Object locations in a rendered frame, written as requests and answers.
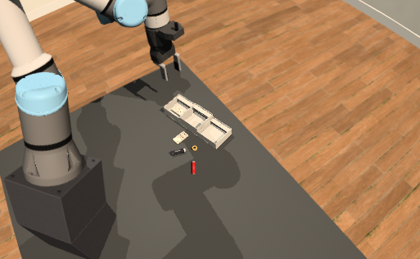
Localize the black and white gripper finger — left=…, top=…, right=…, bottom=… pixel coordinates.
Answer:
left=173, top=53, right=181, bottom=71
left=153, top=61, right=169, bottom=80

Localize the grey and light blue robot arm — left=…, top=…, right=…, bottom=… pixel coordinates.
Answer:
left=0, top=0, right=168, bottom=186

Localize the black aa battery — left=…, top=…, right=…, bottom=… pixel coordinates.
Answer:
left=171, top=148, right=185, bottom=156

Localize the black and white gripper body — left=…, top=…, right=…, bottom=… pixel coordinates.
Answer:
left=144, top=9, right=184, bottom=64

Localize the white three-compartment bin rack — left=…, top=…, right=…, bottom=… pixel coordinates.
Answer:
left=164, top=94, right=232, bottom=149

